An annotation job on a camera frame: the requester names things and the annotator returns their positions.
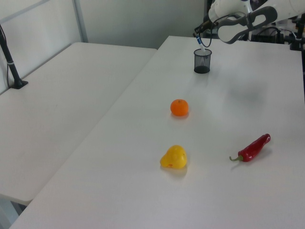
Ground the grey aluminium partition post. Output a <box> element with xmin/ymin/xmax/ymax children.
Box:
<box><xmin>73</xmin><ymin>0</ymin><xmax>89</xmax><ymax>43</ymax></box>

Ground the orange mandarin fruit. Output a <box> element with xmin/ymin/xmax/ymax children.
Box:
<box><xmin>170</xmin><ymin>98</ymin><xmax>190</xmax><ymax>117</ymax></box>

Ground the black clamp stand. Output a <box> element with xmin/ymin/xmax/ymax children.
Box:
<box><xmin>289</xmin><ymin>18</ymin><xmax>305</xmax><ymax>51</ymax></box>

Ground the red chili pepper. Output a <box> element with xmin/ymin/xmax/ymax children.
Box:
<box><xmin>229</xmin><ymin>133</ymin><xmax>272</xmax><ymax>164</ymax></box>

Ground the black pole with base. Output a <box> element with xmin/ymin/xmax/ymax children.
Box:
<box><xmin>0</xmin><ymin>23</ymin><xmax>29</xmax><ymax>90</ymax></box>

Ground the black mesh pen cup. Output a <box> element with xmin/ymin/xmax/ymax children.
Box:
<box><xmin>193</xmin><ymin>48</ymin><xmax>213</xmax><ymax>74</ymax></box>

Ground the black electronics box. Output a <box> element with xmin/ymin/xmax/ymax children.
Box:
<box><xmin>250</xmin><ymin>26</ymin><xmax>287</xmax><ymax>44</ymax></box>

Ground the white side table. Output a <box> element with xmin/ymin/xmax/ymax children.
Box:
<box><xmin>0</xmin><ymin>42</ymin><xmax>158</xmax><ymax>206</ymax></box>

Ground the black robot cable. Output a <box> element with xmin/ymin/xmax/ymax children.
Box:
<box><xmin>201</xmin><ymin>13</ymin><xmax>246</xmax><ymax>48</ymax></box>

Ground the blue and white marker pen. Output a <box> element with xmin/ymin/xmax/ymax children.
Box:
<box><xmin>195</xmin><ymin>35</ymin><xmax>206</xmax><ymax>53</ymax></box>

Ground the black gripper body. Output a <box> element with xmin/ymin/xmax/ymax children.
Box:
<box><xmin>199</xmin><ymin>20</ymin><xmax>214</xmax><ymax>31</ymax></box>

